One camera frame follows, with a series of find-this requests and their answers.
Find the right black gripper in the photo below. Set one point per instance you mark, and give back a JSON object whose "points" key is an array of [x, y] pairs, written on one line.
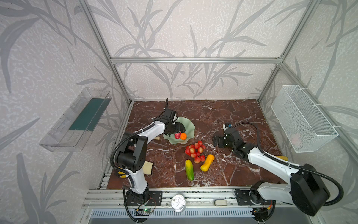
{"points": [[221, 140]]}

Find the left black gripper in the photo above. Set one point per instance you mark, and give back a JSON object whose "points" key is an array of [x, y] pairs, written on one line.
{"points": [[173, 129]]}

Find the red fake strawberry apple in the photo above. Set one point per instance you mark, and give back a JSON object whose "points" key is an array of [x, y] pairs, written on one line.
{"points": [[177, 135]]}

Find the small orange fake fruit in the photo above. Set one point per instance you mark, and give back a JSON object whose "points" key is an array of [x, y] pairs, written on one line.
{"points": [[183, 136]]}

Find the red fake grape bunch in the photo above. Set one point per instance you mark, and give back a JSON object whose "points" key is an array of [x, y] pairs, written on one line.
{"points": [[196, 151]]}

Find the yellow fake squash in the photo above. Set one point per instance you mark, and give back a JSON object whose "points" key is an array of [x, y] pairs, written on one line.
{"points": [[207, 163]]}

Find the green yellow fake mango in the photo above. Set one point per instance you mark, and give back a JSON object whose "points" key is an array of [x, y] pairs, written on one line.
{"points": [[189, 168]]}

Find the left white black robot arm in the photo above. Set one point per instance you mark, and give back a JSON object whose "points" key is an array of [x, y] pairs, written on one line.
{"points": [[128, 157]]}

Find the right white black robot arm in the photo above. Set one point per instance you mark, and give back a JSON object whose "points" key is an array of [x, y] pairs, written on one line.
{"points": [[303, 186]]}

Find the light green scalloped fruit bowl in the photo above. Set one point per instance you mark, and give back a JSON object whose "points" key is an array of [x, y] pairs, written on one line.
{"points": [[189, 131]]}

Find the pink object in basket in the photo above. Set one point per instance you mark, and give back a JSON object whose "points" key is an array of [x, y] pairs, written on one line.
{"points": [[296, 140]]}

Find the round clear lid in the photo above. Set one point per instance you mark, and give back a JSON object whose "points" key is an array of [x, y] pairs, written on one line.
{"points": [[178, 203]]}

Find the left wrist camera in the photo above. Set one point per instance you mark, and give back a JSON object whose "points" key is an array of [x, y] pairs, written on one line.
{"points": [[169, 115]]}

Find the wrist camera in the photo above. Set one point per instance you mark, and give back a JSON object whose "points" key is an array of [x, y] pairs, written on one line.
{"points": [[227, 125], [169, 115]]}

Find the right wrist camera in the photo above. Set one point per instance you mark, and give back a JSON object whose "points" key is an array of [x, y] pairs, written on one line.
{"points": [[227, 125]]}

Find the green spatula yellow handle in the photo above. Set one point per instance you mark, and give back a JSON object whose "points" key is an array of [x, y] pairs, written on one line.
{"points": [[283, 158]]}

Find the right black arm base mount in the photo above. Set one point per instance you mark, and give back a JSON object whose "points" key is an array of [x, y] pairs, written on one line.
{"points": [[251, 196]]}

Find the grey clip on rail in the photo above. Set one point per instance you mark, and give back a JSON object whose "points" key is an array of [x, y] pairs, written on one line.
{"points": [[220, 202]]}

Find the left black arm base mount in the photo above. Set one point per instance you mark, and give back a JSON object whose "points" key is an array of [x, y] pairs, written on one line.
{"points": [[150, 197]]}

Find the white wire mesh basket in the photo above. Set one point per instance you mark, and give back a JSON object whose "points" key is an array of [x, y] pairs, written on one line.
{"points": [[297, 113]]}

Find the aluminium front rail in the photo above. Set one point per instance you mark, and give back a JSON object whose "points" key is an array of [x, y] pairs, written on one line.
{"points": [[195, 197]]}

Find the clear plastic wall bin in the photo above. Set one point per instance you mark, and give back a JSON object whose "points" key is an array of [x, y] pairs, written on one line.
{"points": [[74, 128]]}

